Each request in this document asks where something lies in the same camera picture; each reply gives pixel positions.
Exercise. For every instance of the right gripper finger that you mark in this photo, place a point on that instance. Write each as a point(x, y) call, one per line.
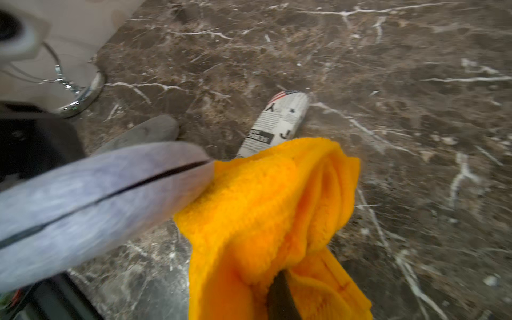
point(280, 303)

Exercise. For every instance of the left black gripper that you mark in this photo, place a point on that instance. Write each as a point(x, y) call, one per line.
point(33, 142)

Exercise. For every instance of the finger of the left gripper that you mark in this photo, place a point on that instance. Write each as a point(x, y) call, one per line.
point(57, 297)

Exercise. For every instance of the lavender fabric eyeglass case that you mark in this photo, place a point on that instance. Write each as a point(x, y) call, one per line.
point(69, 215)

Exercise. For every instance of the orange microfiber cloth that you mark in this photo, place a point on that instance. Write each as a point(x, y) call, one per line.
point(274, 212)

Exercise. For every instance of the dark grey eyeglass case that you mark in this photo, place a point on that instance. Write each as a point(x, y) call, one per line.
point(158, 129)

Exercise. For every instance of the newspaper print eyeglass case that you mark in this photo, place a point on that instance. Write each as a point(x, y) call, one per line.
point(277, 123)

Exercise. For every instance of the chrome wire cup stand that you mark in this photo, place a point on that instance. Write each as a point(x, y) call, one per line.
point(85, 84)

